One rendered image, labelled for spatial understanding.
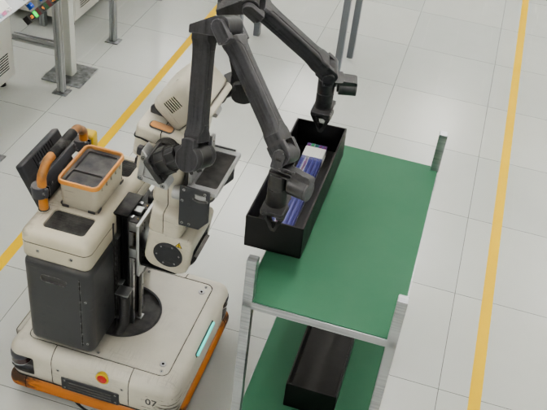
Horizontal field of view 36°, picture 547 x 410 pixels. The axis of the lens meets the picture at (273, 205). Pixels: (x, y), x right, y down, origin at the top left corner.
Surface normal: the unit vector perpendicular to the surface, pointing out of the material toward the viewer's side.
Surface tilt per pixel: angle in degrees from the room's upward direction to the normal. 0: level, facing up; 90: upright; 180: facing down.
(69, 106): 0
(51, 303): 90
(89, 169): 0
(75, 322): 90
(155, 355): 0
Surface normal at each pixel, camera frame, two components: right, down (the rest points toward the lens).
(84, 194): -0.29, 0.60
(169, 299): 0.10, -0.78
